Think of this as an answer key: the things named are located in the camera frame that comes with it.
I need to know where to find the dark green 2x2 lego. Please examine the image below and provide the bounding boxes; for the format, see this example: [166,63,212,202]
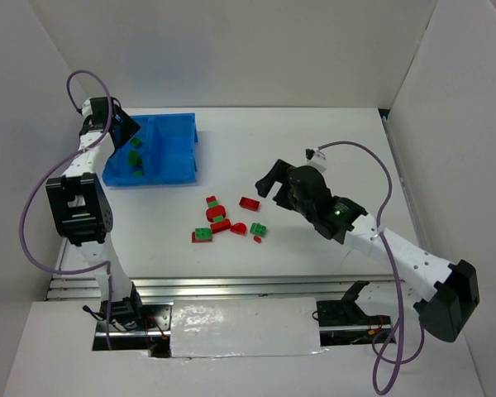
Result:
[130,136,142,148]

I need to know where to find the red 2x4 lego brick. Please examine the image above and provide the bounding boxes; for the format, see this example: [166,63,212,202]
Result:
[239,197,260,212]

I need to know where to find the green 2x2 lego brick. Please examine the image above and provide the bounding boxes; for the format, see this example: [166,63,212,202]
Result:
[250,222,267,237]

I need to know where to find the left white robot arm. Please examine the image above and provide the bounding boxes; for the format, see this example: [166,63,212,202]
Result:
[45,97,143,331]

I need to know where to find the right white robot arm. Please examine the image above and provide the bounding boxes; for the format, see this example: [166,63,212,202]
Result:
[255,160,479,342]

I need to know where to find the blue two-compartment bin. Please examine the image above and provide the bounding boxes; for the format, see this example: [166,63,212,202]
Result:
[103,113,198,187]

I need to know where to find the red half-round lego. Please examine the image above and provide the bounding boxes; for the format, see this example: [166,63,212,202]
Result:
[230,222,247,236]

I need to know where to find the red lego brick under tower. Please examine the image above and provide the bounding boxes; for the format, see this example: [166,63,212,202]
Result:
[210,218,231,234]

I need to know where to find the red green stacked lego tower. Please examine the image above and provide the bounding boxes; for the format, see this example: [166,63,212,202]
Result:
[205,196,227,223]

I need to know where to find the green on red lego stack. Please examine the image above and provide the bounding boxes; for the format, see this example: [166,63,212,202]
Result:
[191,227,212,243]

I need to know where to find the white foil-covered panel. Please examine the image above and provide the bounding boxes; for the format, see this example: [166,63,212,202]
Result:
[170,297,322,358]

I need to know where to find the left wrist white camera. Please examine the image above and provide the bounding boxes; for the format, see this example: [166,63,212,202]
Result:
[79,98,93,125]

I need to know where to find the wrist white camera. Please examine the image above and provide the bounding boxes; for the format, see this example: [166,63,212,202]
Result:
[305,148,327,174]
[79,98,93,125]

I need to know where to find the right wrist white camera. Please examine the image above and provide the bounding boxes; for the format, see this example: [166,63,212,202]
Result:
[305,148,327,174]

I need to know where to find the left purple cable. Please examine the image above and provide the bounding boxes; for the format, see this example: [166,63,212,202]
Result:
[20,69,117,348]

